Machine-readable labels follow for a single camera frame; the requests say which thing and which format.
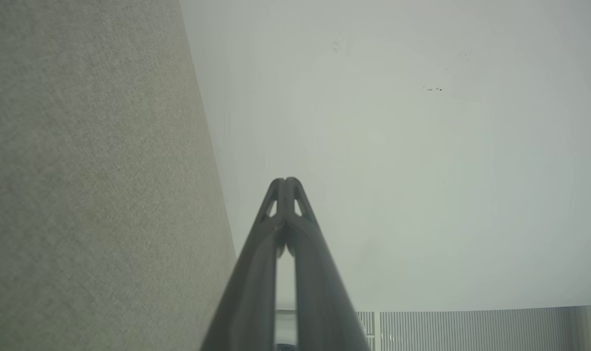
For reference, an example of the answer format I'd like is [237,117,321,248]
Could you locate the grey fabric sofa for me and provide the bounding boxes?
[0,0,238,351]

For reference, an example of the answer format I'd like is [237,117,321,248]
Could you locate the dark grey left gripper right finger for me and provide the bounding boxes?
[286,177,372,351]

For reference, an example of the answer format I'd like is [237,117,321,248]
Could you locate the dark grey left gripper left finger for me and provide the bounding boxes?
[200,178,286,351]

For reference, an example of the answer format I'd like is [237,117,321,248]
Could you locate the white ribbed panel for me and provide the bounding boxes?
[356,305,591,351]

